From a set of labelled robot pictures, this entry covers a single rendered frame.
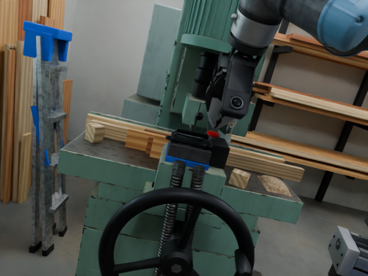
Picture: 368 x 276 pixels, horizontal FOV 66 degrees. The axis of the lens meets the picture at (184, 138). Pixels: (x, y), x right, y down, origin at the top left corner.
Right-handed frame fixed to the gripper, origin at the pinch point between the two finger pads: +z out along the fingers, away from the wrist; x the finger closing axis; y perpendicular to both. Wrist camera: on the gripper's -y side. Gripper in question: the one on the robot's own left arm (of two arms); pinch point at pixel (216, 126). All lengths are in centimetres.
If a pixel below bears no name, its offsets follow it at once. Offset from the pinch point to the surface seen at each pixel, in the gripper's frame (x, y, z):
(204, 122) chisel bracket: 1.0, 9.7, 8.4
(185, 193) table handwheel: 5.0, -19.6, -0.8
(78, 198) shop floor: 63, 62, 156
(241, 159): -12.9, 8.9, 17.9
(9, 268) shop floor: 70, -4, 118
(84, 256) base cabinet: 23.5, -19.9, 36.6
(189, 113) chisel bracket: 5.5, 10.6, 7.0
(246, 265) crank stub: -7.1, -27.7, 3.7
